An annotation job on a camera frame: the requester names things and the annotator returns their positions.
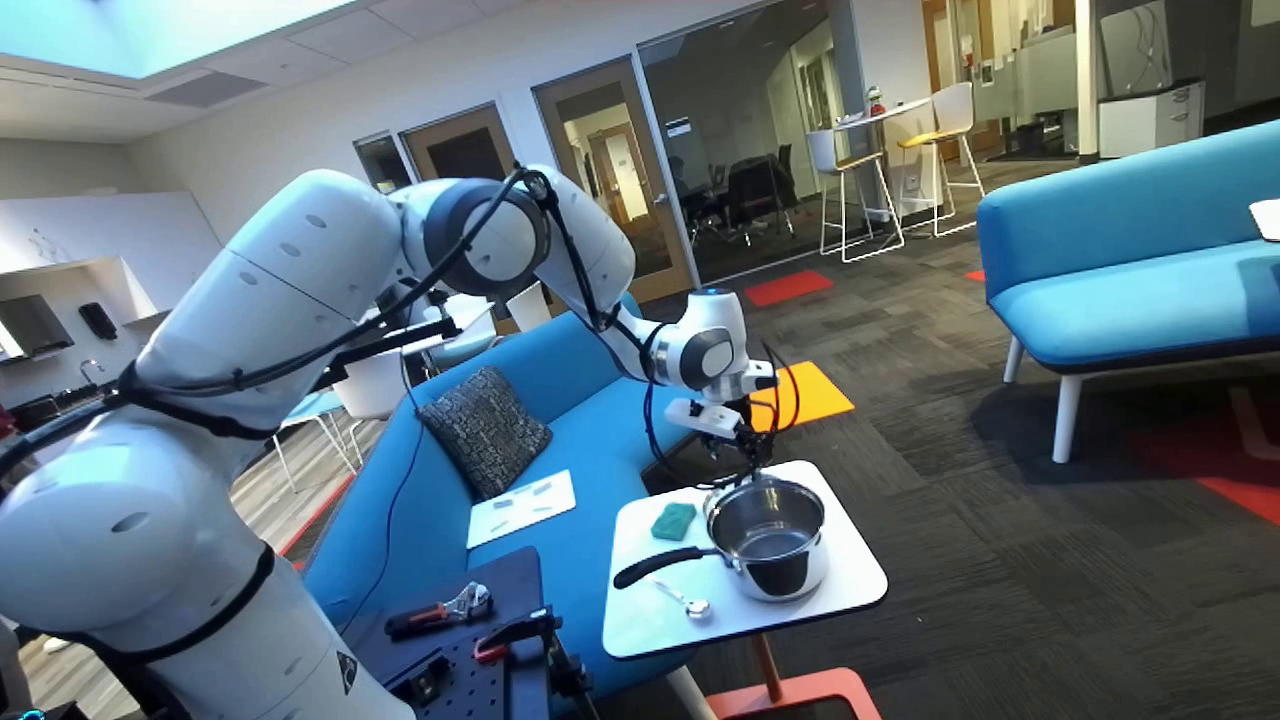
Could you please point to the white paper sheet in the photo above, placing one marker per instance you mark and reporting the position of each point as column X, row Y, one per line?
column 523, row 507

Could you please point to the white sheet on sofa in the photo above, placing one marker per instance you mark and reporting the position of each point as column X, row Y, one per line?
column 1267, row 217

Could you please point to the black perforated board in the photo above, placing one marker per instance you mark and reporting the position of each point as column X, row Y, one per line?
column 453, row 662

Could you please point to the white bar stool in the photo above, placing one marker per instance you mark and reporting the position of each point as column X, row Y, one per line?
column 843, row 174
column 955, row 135

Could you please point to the blue sofa with white legs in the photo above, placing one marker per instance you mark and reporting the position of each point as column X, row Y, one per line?
column 1132, row 283

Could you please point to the white high table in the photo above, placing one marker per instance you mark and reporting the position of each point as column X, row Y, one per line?
column 881, row 121

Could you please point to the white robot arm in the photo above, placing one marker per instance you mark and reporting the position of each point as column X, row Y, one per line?
column 254, row 332

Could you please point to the green sponge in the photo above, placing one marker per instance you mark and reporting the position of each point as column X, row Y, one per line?
column 674, row 520

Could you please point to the white cabinet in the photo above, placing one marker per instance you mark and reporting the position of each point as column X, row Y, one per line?
column 1149, row 117

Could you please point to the wooden door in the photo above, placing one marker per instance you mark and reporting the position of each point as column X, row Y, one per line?
column 606, row 161

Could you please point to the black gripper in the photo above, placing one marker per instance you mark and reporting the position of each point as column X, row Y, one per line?
column 714, row 456

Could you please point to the blue sofa with pillow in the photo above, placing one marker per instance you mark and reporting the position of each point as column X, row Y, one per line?
column 587, row 427

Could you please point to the black red clamp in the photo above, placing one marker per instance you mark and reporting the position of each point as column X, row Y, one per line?
column 515, row 640

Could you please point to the white chair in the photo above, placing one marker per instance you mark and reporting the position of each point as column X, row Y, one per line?
column 353, row 392

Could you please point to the white wall shelf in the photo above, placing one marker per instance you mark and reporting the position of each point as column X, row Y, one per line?
column 93, row 264

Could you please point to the orange table base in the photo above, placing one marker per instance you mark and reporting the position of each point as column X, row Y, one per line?
column 802, row 692

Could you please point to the grey patterned pillow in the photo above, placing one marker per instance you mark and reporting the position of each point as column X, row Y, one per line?
column 483, row 434

